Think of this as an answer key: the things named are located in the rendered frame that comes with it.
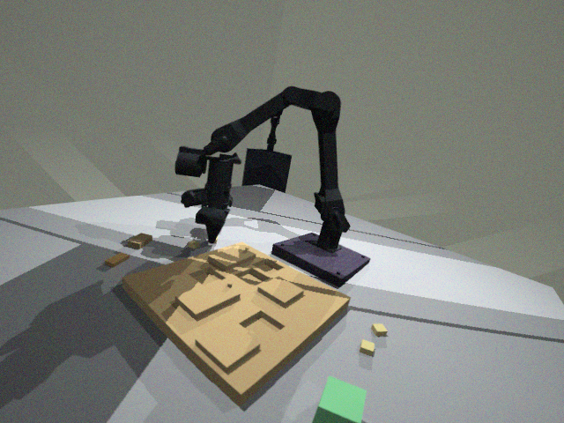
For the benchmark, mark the light green block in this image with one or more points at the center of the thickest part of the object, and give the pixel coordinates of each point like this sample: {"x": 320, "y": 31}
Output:
{"x": 340, "y": 403}

